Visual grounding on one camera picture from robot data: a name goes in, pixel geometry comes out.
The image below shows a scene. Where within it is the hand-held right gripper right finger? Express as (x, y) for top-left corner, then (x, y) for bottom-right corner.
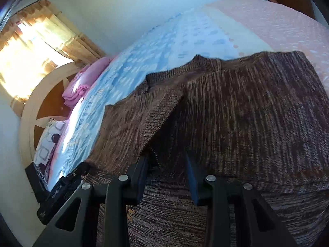
(185, 150), (299, 247)

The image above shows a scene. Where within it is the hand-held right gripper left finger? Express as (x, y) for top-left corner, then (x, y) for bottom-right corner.
(32, 156), (151, 247)

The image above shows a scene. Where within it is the brown knit sweater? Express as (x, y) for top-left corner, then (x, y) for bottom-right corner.
(82, 51), (329, 247)

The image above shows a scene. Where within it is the black box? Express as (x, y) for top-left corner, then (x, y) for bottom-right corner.
(25, 162), (49, 204)

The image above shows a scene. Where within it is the white patterned pillow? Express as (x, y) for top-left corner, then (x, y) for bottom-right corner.
(33, 118), (68, 183)

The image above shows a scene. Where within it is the round wooden headboard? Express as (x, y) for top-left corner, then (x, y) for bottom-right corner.
(19, 61), (88, 169)

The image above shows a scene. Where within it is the pink folded blanket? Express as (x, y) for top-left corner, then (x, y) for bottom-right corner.
(62, 57), (112, 107)

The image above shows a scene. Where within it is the blue and pink bed sheet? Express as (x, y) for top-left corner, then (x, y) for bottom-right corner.
(47, 0), (329, 191)

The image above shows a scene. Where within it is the beige window curtain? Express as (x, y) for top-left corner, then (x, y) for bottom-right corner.
(0, 0), (107, 108)

